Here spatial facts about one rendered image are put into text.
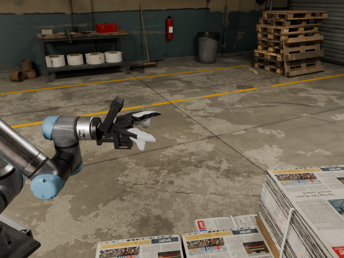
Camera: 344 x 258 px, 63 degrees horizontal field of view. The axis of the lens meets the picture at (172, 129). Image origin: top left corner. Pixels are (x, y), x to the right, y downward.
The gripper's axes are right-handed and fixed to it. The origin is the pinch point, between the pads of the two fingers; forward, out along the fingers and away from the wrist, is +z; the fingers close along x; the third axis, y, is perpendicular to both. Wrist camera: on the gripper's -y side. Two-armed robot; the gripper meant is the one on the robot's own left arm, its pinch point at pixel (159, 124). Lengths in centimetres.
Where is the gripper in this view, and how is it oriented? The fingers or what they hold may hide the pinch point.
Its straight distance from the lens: 84.6
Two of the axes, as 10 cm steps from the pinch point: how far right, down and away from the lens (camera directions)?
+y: 0.0, 8.4, 5.4
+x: -0.4, 5.4, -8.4
